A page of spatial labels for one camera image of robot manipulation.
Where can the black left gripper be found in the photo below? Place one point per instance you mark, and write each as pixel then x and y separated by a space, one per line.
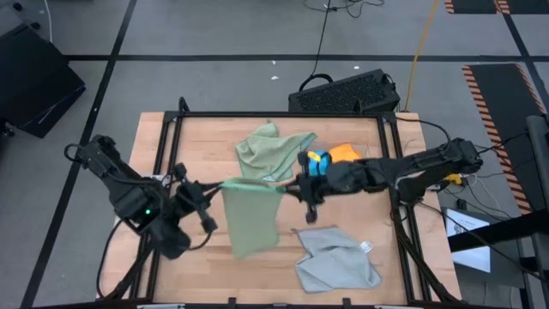
pixel 193 199

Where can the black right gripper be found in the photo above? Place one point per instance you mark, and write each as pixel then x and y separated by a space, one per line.
pixel 319 186

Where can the blue microfiber towel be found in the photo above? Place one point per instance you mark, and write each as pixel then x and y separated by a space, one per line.
pixel 321 168

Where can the pale green microfiber towel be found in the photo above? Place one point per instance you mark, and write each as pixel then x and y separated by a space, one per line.
pixel 251 219
pixel 266 154

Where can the orange microfiber towel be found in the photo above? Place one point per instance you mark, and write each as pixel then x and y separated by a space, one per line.
pixel 343 152

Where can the grey waffle microfiber towel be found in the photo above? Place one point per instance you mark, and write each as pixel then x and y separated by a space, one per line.
pixel 339 266

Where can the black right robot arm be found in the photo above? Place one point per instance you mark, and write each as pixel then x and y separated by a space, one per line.
pixel 429 165

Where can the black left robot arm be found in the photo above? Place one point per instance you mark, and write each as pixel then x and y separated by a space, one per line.
pixel 128 193

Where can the clear plastic bin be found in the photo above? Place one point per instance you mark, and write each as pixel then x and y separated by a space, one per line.
pixel 366 152

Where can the black perforated computer case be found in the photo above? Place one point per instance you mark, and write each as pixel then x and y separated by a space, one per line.
pixel 343 92

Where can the silver metal bar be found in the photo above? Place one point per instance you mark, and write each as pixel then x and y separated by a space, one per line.
pixel 161 307
pixel 399 307

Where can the white printed sheet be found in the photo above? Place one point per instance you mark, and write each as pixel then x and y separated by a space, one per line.
pixel 467 257

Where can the black metal beam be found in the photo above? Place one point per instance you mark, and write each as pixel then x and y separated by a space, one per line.
pixel 497 232

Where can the black equipment case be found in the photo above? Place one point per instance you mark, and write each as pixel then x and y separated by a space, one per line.
pixel 34 81

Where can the black hazard-striped floor mat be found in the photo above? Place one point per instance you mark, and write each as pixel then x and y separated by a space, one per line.
pixel 527 5
pixel 502 98
pixel 472 5

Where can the black aluminium table frame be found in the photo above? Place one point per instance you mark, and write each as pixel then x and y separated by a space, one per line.
pixel 279 114

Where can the grey metal post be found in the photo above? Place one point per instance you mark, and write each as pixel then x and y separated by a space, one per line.
pixel 539 163

